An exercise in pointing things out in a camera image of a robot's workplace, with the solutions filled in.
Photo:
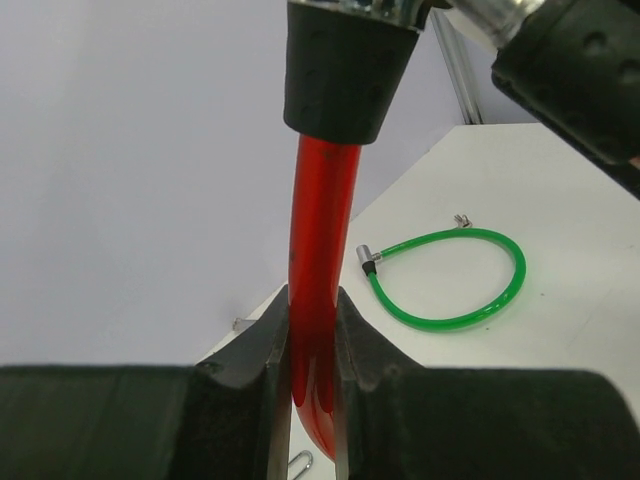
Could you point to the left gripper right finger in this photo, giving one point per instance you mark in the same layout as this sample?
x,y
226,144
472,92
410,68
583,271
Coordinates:
x,y
396,419

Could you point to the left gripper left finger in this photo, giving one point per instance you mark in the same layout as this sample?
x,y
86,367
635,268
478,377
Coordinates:
x,y
226,417

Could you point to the brass padlock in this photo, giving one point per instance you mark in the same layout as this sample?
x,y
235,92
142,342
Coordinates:
x,y
300,465

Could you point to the green cable lock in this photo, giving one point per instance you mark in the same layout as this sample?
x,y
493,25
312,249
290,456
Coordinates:
x,y
462,302

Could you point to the red cable lock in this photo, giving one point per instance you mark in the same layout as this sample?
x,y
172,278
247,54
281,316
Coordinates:
x,y
573,65

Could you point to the right aluminium frame post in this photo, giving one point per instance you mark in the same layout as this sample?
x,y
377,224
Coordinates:
x,y
456,59

